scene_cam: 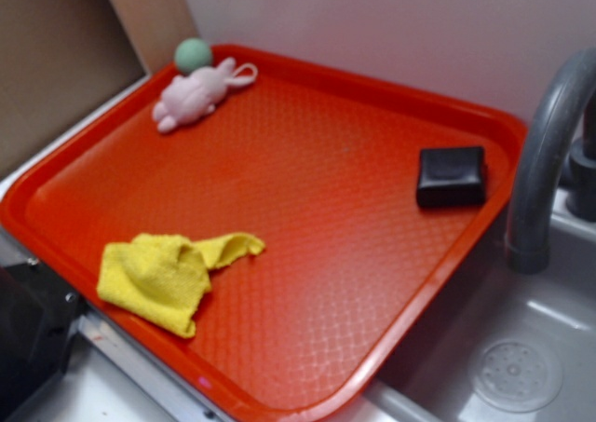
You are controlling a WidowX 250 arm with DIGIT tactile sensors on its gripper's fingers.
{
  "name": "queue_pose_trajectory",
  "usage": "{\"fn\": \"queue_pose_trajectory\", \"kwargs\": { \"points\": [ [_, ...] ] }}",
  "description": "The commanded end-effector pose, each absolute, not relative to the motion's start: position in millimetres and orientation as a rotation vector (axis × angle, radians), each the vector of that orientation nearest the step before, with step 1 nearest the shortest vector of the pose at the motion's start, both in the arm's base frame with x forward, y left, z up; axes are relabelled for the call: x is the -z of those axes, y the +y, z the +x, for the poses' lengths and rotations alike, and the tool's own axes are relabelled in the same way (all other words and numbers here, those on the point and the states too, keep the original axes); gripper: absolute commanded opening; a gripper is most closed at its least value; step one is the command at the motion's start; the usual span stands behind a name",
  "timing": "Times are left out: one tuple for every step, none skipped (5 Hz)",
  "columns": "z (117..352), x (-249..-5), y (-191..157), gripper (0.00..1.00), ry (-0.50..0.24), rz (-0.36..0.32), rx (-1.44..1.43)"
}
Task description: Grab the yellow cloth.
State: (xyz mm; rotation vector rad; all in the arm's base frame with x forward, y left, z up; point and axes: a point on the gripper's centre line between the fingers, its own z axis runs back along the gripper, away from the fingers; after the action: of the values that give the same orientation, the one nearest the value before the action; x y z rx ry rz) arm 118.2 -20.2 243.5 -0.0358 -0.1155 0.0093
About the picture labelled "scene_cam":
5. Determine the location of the grey plastic sink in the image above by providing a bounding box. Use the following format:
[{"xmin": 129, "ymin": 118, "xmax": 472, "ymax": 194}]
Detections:
[{"xmin": 2, "ymin": 181, "xmax": 588, "ymax": 421}]

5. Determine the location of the yellow cloth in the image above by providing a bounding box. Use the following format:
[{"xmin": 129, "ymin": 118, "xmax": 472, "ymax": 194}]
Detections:
[{"xmin": 97, "ymin": 233, "xmax": 265, "ymax": 339}]

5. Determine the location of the black rectangular block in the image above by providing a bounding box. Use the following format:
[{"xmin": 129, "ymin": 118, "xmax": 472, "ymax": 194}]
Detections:
[{"xmin": 415, "ymin": 146, "xmax": 487, "ymax": 209}]

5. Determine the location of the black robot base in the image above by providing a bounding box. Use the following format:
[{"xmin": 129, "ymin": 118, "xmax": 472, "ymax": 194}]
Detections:
[{"xmin": 1, "ymin": 259, "xmax": 85, "ymax": 421}]

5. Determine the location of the red plastic tray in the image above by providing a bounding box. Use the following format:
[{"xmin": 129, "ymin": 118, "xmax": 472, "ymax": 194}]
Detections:
[{"xmin": 1, "ymin": 46, "xmax": 526, "ymax": 421}]

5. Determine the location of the pink plush bunny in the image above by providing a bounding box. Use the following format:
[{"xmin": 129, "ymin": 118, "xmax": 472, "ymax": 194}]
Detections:
[{"xmin": 152, "ymin": 57, "xmax": 259, "ymax": 134}]

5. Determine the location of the grey sink faucet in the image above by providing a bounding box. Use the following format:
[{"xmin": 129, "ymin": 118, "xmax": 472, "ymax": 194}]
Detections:
[{"xmin": 505, "ymin": 48, "xmax": 595, "ymax": 274}]

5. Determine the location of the green ball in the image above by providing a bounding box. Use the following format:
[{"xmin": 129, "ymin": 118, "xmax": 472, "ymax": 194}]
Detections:
[{"xmin": 173, "ymin": 38, "xmax": 213, "ymax": 75}]

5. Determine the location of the brown cardboard panel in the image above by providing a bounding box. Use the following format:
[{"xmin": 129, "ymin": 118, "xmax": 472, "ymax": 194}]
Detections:
[{"xmin": 1, "ymin": 0, "xmax": 197, "ymax": 177}]

